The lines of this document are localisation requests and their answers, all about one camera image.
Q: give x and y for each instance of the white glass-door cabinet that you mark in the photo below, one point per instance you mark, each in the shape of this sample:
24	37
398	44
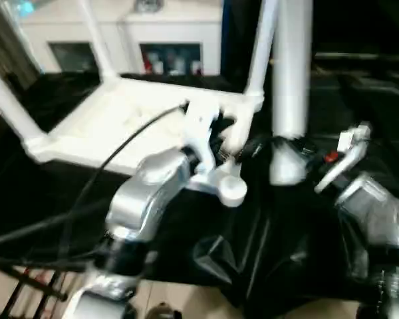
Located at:
136	33

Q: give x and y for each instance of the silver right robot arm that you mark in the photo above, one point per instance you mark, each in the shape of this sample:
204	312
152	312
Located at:
375	212

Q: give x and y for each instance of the black mat cloth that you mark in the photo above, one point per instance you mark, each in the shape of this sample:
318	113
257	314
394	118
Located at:
286	232

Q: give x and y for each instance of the white plastic table leg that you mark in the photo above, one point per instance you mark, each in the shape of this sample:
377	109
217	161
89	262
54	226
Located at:
99	43
6	99
292	83
262	50

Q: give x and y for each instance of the grey bundle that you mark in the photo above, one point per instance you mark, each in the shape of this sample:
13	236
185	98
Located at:
149	5

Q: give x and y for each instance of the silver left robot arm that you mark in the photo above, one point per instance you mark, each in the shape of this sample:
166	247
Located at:
146	192

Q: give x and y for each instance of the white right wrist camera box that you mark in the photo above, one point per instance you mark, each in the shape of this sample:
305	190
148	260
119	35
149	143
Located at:
349	149

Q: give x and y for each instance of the grey metal bar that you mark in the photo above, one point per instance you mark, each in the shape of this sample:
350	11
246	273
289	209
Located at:
362	56

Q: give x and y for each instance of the black folding table frame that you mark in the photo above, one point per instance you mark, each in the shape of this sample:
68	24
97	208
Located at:
26	285

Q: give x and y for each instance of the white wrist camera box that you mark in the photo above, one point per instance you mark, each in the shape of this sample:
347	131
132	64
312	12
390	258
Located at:
349	149
201	133

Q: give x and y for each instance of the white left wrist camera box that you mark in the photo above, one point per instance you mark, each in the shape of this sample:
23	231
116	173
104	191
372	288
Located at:
201	133

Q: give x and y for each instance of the grey curtain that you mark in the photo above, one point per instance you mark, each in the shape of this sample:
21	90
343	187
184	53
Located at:
10	43

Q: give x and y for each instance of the white plastic table top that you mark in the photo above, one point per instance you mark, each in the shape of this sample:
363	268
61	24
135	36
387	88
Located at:
119	109

